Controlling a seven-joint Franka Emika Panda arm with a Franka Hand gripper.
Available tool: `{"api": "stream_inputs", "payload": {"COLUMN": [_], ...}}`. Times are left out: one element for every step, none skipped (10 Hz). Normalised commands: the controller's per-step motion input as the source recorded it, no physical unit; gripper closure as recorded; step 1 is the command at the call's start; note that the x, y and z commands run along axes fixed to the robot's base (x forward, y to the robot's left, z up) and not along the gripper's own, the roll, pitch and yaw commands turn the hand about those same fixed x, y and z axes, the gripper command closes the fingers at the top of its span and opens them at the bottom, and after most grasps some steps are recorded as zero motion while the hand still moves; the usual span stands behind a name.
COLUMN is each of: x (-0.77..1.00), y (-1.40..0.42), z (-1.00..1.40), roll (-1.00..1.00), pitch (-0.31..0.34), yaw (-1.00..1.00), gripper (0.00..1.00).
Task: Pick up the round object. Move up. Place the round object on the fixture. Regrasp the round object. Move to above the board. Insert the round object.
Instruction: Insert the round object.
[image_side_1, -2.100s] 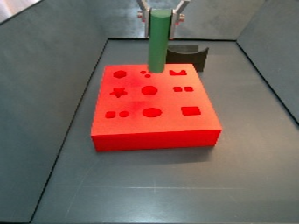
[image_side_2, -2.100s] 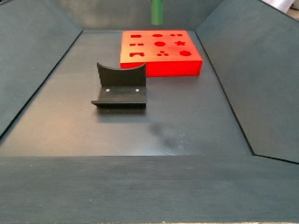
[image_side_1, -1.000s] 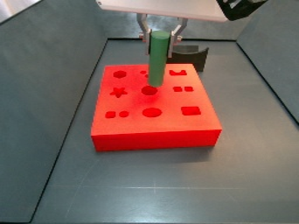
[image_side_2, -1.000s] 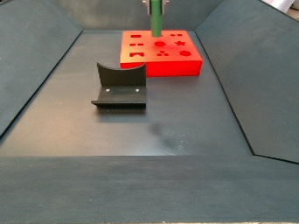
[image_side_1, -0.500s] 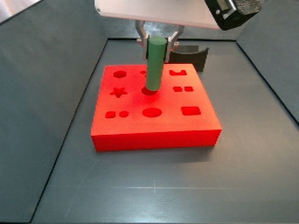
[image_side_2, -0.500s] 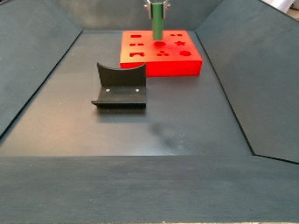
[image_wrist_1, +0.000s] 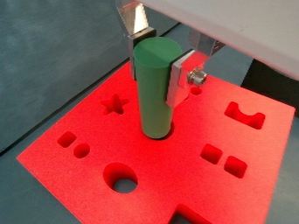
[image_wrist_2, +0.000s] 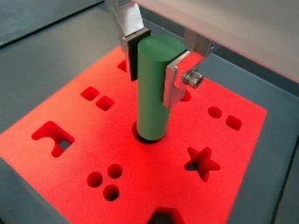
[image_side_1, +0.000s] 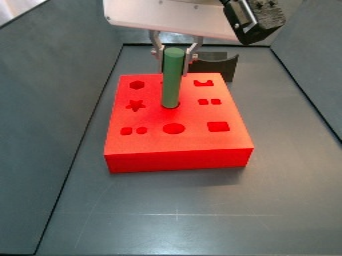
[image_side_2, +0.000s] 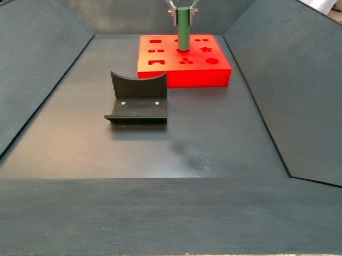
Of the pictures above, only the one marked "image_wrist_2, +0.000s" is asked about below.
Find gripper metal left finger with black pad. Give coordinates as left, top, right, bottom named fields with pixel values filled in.
left=105, top=0, right=150, bottom=81

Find red shape sorter box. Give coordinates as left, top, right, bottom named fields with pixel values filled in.
left=0, top=50, right=267, bottom=224

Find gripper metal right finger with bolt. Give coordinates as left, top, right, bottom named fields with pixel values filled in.
left=162, top=30, right=218, bottom=108

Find green cylinder peg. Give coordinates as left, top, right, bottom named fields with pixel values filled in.
left=136, top=35, right=184, bottom=141

